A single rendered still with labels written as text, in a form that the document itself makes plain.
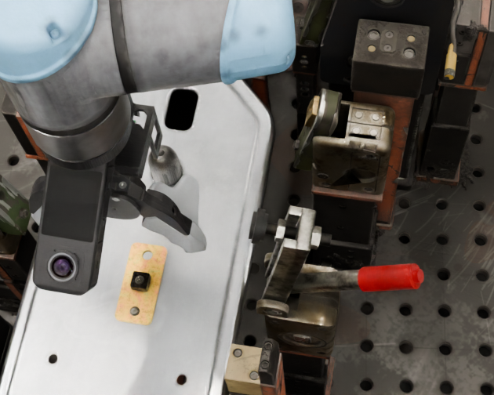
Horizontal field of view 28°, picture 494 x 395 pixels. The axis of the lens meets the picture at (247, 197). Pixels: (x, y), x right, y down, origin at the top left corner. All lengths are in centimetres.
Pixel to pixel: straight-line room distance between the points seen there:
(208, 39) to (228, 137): 46
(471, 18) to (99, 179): 47
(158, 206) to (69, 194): 8
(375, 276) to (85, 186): 27
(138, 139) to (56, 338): 29
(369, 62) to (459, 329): 46
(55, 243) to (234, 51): 23
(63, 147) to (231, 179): 37
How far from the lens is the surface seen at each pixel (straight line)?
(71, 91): 62
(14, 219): 104
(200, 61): 61
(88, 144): 69
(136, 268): 100
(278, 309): 90
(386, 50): 97
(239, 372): 90
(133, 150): 78
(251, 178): 103
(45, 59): 59
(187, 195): 85
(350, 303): 130
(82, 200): 74
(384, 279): 85
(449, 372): 128
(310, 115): 96
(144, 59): 60
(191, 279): 100
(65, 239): 74
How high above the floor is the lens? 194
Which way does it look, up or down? 66 degrees down
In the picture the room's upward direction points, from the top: 8 degrees counter-clockwise
